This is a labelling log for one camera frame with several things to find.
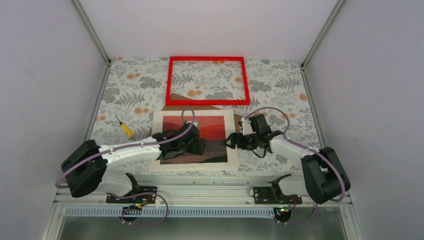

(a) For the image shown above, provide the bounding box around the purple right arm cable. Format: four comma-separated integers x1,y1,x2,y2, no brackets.
245,106,347,227

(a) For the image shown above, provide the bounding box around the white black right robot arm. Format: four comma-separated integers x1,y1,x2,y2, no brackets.
224,114,351,204

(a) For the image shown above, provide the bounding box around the aluminium corner post right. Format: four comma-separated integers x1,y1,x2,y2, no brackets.
301,0,346,72

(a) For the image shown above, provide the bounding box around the yellow handled screwdriver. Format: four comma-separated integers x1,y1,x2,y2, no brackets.
114,115,134,139

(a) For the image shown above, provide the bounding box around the grey slotted cable duct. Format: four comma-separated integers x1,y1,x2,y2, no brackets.
64,206,275,219

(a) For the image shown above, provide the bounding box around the red picture frame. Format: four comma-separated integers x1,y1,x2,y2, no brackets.
165,56,251,106

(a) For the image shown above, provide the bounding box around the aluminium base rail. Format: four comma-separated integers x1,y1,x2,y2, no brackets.
53,175,353,207

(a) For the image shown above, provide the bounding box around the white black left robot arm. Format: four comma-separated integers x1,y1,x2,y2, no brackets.
55,121,206,203

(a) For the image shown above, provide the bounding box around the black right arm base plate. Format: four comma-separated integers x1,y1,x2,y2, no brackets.
252,186,303,205

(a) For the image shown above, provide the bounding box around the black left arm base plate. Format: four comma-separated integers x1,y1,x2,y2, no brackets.
106,186,158,205

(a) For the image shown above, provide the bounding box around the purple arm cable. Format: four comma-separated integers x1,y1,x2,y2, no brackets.
54,105,170,227
245,106,347,227

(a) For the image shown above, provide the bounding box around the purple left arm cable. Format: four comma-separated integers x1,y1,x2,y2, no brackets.
54,105,170,227

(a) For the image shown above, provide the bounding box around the aluminium corner post left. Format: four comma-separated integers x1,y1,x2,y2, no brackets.
70,0,111,66

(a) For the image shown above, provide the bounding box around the sunset photo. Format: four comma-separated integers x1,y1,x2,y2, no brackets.
160,115,228,165

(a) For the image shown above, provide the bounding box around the aluminium corner post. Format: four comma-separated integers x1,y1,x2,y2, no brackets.
70,0,111,66
301,0,346,72

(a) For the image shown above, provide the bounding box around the white passe-partout mat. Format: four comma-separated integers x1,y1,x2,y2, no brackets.
148,109,240,172

